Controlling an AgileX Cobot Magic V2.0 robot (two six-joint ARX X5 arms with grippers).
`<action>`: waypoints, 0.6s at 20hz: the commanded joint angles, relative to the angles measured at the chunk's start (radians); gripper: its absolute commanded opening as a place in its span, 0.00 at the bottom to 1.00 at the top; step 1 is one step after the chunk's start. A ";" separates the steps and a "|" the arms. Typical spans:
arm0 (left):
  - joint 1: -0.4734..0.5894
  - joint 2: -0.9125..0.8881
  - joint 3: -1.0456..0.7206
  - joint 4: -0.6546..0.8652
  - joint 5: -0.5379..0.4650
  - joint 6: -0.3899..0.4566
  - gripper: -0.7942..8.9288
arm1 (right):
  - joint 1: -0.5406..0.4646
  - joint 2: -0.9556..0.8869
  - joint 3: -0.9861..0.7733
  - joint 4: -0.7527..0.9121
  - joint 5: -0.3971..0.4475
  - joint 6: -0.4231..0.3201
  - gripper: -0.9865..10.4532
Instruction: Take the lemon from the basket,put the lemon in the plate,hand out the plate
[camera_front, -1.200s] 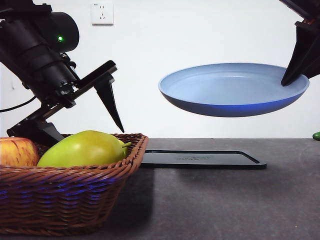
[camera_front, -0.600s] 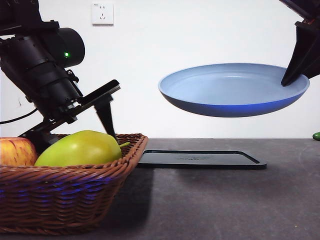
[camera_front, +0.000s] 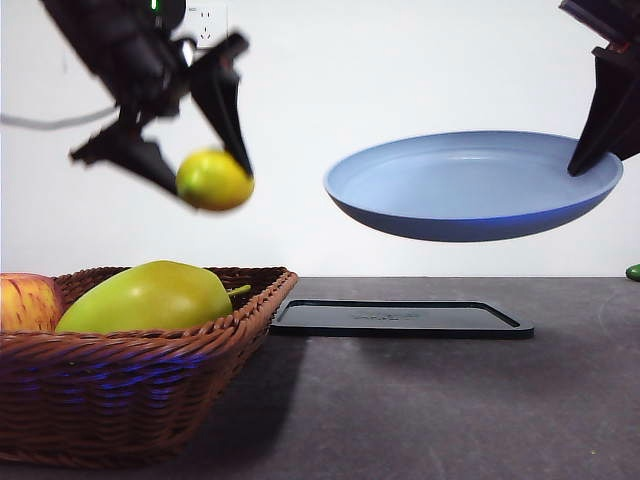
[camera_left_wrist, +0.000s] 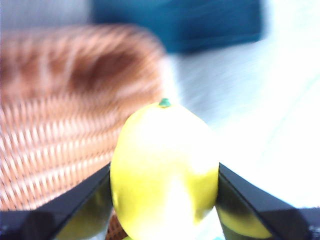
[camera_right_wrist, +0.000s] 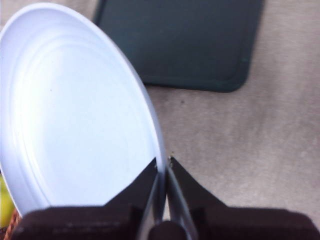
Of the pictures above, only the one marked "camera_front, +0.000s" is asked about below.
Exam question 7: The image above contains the yellow lemon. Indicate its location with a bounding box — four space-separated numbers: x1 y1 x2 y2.
175 148 255 212

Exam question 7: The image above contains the green mango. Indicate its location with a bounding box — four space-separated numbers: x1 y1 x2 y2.
54 259 235 335

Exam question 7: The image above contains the black flat tray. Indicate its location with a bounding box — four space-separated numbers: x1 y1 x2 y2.
268 299 535 341

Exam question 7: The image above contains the brown wicker basket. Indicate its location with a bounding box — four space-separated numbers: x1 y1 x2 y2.
0 266 300 470

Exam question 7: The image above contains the white wall socket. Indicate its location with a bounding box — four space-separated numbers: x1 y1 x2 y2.
184 2 229 51

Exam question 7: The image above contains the grey cable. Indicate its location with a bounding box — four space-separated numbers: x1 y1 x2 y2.
0 105 120 130

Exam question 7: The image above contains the blue round plate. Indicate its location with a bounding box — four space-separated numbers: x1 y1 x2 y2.
322 130 625 243

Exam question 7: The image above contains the red yellow apple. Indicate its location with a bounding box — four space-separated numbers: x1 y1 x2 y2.
0 272 66 332

